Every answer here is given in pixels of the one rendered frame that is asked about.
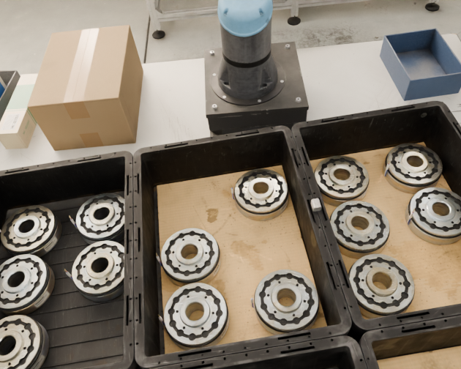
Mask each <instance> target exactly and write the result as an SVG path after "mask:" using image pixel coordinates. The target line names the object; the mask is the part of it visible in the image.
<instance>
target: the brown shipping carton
mask: <svg viewBox="0 0 461 369"><path fill-rule="evenodd" d="M142 82H143V68H142V64H141V62H140V57H139V55H138V50H137V48H136V45H135V41H134V38H133V35H132V31H131V28H130V25H124V26H111V27H104V28H96V29H83V30H76V31H63V32H55V33H52V34H51V36H50V40H49V43H48V46H47V49H46V52H45V55H44V58H43V60H42V64H41V67H40V71H39V73H38V76H37V79H36V82H35V85H34V88H33V91H32V93H31V96H30V99H29V103H28V105H27V107H28V109H29V110H30V112H31V114H32V116H33V117H34V119H35V120H36V122H37V123H38V125H39V126H40V129H41V130H42V131H43V133H44V135H45V137H46V138H47V139H48V141H49V143H50V145H51V146H52V147H53V150H54V151H59V150H68V149H82V148H90V147H98V146H112V145H121V144H135V143H136V137H137V129H138V117H139V109H140V96H141V89H142Z"/></svg>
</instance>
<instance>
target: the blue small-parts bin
mask: <svg viewBox="0 0 461 369"><path fill-rule="evenodd" d="M380 58H381V60H382V62H383V64H384V65H385V67H386V69H387V71H388V73H389V74H390V76H391V79H392V80H393V82H394V84H395V86H396V87H397V90H398V91H399V93H400V95H401V97H402V99H403V100H404V101H407V100H417V99H422V98H428V97H437V96H442V95H448V94H457V93H459V91H460V89H461V62H460V60H459V59H458V58H457V56H456V55H455V53H454V52H453V50H452V49H451V48H450V47H449V45H448V44H447V42H446V41H445V39H444V38H443V37H442V36H441V34H440V32H439V31H438V30H437V29H436V28H434V29H424V30H418V31H409V32H404V33H399V34H389V35H384V38H383V44H382V47H381V53H380Z"/></svg>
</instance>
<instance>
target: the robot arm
mask: <svg viewBox="0 0 461 369"><path fill-rule="evenodd" d="M272 11H273V0H219V1H218V8H217V13H218V18H219V20H220V34H221V42H222V60H221V62H220V67H219V70H218V75H217V76H218V83H219V86H220V88H221V90H223V91H224V93H226V94H228V95H229V96H232V97H235V98H238V99H244V100H249V99H255V98H258V97H262V96H264V95H266V94H268V93H269V92H270V91H271V90H272V89H273V88H274V87H275V86H276V84H277V67H276V65H275V63H274V60H273V57H272V54H271V19H272Z"/></svg>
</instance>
